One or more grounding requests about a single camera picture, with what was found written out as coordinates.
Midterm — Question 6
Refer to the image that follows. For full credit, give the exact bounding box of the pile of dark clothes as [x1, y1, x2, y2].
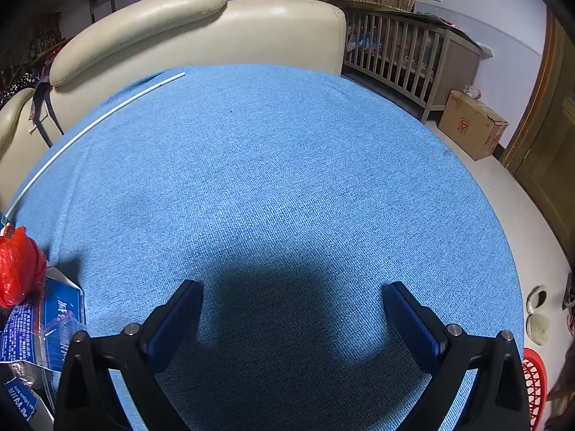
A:
[0, 72, 37, 108]

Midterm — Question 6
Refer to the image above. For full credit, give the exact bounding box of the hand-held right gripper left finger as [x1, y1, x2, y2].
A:
[54, 279, 205, 431]

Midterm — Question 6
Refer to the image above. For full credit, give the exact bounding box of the brown wooden door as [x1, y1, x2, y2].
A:
[501, 9, 575, 256]

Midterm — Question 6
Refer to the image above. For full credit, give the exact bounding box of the wooden baby crib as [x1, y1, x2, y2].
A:
[330, 0, 483, 123]

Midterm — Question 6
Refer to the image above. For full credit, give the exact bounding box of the cream leather sofa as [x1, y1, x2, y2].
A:
[0, 0, 346, 207]

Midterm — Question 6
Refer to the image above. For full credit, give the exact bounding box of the red plastic bag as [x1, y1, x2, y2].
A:
[0, 227, 48, 308]

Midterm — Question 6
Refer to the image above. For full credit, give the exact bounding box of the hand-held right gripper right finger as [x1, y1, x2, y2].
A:
[382, 281, 533, 431]

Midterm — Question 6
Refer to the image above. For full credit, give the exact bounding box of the dark wooden shelf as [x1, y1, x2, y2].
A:
[0, 11, 64, 95]

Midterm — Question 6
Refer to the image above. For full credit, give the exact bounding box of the brown cardboard box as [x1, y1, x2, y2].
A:
[438, 90, 510, 161]

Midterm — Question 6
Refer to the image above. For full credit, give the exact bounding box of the thin white rod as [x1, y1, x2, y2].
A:
[4, 72, 186, 223]

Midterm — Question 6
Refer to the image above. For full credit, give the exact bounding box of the red plastic basket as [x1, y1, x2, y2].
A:
[521, 347, 549, 431]

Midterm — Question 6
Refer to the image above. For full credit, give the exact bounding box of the blue tablecloth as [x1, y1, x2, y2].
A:
[0, 64, 526, 431]

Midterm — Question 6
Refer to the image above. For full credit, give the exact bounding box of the dark bag strap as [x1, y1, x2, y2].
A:
[29, 67, 66, 149]

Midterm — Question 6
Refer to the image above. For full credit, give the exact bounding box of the blue cardboard box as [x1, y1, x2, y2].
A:
[0, 267, 87, 431]

